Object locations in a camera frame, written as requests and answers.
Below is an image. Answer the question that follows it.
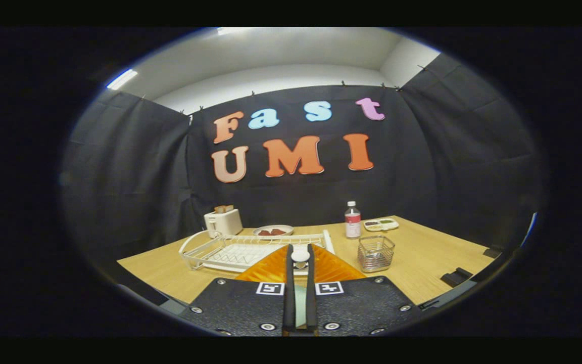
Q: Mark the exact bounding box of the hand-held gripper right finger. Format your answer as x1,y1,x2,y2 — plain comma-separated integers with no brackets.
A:
307,244,423,337

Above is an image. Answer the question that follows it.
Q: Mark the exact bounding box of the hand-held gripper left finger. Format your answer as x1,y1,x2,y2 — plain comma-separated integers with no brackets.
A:
180,244,296,337

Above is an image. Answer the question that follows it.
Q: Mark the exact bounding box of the white spoon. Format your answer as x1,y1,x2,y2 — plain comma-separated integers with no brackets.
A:
290,244,312,276

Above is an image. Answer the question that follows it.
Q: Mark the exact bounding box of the white wire dish rack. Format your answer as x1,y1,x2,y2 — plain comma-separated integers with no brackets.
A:
178,230,335,276

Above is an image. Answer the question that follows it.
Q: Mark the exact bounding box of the clear wire basket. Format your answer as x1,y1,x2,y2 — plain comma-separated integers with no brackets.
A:
357,235,396,274

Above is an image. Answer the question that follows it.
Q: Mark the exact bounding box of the small white plate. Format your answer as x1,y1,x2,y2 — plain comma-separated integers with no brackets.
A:
253,224,294,237

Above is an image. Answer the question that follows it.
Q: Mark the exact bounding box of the white divided condiment dish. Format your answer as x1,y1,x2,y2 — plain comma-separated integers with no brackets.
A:
363,217,400,232

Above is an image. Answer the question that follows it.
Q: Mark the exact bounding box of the clear bottle with red label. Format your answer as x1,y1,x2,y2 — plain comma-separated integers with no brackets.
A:
345,201,361,239

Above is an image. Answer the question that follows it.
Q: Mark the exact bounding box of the white toaster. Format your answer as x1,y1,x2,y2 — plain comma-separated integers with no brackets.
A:
204,208,244,238

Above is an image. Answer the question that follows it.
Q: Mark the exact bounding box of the black backdrop cloth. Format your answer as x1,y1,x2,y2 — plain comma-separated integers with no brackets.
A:
61,53,544,268

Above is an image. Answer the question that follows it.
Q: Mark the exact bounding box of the ceiling light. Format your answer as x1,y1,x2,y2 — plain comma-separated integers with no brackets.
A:
106,69,139,90

